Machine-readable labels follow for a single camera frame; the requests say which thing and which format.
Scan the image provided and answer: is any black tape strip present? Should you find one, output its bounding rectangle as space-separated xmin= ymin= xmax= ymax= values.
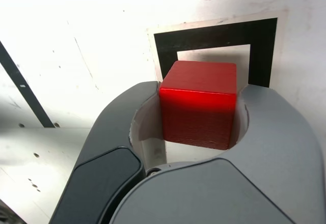
xmin=0 ymin=40 xmax=56 ymax=128

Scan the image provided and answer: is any black tape square outline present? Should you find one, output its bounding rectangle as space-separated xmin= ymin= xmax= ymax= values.
xmin=153 ymin=17 xmax=278 ymax=89

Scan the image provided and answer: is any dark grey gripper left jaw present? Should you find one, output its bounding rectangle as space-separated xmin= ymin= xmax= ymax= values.
xmin=49 ymin=80 xmax=164 ymax=224

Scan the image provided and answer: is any red cube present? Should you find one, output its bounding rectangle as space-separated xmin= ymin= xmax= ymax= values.
xmin=158 ymin=60 xmax=238 ymax=150

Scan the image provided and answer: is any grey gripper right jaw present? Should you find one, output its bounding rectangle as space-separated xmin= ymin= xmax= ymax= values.
xmin=108 ymin=83 xmax=326 ymax=224

